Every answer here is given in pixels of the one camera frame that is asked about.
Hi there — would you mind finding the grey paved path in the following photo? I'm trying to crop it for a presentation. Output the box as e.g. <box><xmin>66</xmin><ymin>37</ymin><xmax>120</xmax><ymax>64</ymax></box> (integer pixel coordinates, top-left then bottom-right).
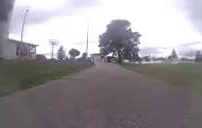
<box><xmin>0</xmin><ymin>62</ymin><xmax>202</xmax><ymax>128</ymax></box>

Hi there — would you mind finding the tall thin pole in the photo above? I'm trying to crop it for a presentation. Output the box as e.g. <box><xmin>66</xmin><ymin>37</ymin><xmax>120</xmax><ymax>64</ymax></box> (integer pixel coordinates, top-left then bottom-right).
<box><xmin>85</xmin><ymin>20</ymin><xmax>90</xmax><ymax>60</ymax></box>

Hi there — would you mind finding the street lamp pole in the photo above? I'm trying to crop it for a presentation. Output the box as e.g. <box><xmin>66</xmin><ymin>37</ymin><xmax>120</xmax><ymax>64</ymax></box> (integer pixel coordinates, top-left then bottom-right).
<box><xmin>19</xmin><ymin>8</ymin><xmax>31</xmax><ymax>43</ymax></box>

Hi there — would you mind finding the large dark tree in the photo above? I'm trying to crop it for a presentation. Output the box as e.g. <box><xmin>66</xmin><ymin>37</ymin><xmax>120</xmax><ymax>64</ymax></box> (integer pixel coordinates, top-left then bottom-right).
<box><xmin>98</xmin><ymin>18</ymin><xmax>143</xmax><ymax>64</ymax></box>

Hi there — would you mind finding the pale building with flat roof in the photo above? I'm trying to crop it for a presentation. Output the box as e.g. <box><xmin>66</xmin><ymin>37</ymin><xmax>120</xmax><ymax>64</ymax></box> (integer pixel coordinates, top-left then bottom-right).
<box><xmin>0</xmin><ymin>21</ymin><xmax>40</xmax><ymax>61</ymax></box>

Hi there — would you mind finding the open grass field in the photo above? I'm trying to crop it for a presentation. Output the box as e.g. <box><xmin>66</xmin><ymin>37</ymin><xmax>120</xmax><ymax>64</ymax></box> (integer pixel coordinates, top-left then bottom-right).
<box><xmin>120</xmin><ymin>62</ymin><xmax>202</xmax><ymax>98</ymax></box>

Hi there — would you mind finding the distant pointed tree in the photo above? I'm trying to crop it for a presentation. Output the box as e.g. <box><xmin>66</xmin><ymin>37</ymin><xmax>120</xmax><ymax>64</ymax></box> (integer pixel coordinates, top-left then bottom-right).
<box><xmin>167</xmin><ymin>48</ymin><xmax>179</xmax><ymax>62</ymax></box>

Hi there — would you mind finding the floodlight mast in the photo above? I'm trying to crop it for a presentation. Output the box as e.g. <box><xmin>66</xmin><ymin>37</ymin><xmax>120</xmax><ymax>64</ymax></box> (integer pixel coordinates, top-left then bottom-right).
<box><xmin>48</xmin><ymin>38</ymin><xmax>60</xmax><ymax>60</ymax></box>

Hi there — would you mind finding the small pale building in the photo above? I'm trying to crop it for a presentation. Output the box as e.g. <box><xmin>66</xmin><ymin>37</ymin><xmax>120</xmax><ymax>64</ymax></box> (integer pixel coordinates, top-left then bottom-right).
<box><xmin>89</xmin><ymin>52</ymin><xmax>105</xmax><ymax>65</ymax></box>

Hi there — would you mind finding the small distant tree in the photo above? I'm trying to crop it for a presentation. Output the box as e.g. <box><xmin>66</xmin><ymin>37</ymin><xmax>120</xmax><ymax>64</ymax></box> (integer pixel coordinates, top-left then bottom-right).
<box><xmin>68</xmin><ymin>48</ymin><xmax>81</xmax><ymax>60</ymax></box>
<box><xmin>56</xmin><ymin>45</ymin><xmax>67</xmax><ymax>61</ymax></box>

